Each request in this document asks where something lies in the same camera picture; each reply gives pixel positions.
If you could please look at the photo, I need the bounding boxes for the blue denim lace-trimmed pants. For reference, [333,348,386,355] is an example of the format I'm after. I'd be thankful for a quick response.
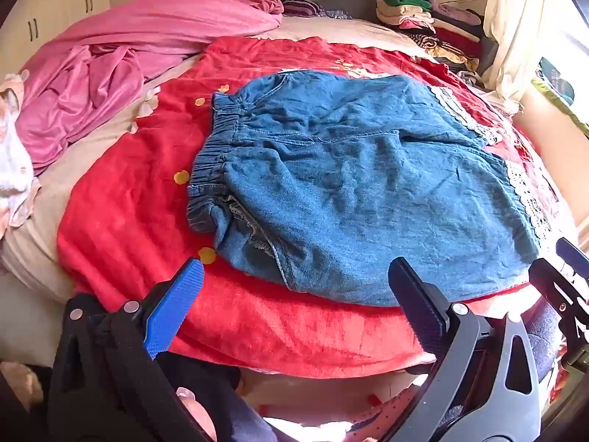
[186,71,553,308]

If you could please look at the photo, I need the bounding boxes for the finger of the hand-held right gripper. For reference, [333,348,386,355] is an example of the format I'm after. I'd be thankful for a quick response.
[528,259,589,346]
[555,237,589,279]

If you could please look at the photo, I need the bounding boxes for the peach and white cloth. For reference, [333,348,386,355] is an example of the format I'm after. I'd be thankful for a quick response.
[0,70,43,241]

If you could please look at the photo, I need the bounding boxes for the cream curtain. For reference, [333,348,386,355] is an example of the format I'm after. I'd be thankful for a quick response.
[479,0,569,104]

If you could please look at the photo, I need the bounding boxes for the striped purple cloth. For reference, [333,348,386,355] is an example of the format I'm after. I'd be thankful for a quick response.
[280,0,325,19]

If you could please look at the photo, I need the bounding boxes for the cream wardrobe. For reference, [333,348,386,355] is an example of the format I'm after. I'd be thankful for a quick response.
[0,0,112,71]

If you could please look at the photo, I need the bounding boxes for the pink blanket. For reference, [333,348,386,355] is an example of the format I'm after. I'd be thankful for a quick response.
[16,0,285,176]

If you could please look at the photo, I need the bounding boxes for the person's dark blue clothing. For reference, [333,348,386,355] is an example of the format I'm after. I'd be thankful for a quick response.
[156,299,564,442]

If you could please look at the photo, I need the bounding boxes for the window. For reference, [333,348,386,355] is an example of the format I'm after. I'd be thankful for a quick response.
[531,56,589,135]

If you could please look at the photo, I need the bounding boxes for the pile of folded clothes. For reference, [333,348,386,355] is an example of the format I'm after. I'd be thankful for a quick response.
[375,0,500,89]

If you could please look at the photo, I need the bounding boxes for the red floral blanket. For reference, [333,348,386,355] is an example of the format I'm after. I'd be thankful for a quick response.
[57,37,589,378]

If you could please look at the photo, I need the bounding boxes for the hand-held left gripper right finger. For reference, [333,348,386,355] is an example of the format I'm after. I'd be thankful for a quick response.
[381,256,542,442]

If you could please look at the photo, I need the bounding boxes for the beige bed sheet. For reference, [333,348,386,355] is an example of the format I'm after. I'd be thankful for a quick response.
[0,16,442,305]

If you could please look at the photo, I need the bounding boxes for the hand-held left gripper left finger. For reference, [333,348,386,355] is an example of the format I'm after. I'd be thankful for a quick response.
[46,257,213,442]

